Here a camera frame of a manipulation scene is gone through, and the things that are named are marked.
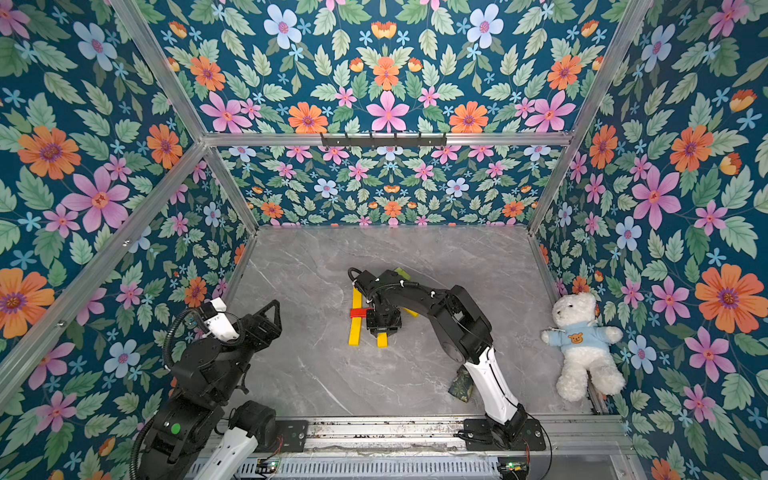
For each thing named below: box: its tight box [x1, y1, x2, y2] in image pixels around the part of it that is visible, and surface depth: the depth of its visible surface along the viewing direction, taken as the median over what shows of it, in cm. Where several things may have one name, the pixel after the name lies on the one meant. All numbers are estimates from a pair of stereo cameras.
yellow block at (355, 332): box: [348, 316, 362, 347], surface depth 92 cm
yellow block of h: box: [352, 287, 363, 309], surface depth 100 cm
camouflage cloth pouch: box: [448, 364, 474, 403], surface depth 81 cm
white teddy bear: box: [541, 292, 625, 402], surface depth 82 cm
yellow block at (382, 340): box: [377, 332, 389, 348], surface depth 90 cm
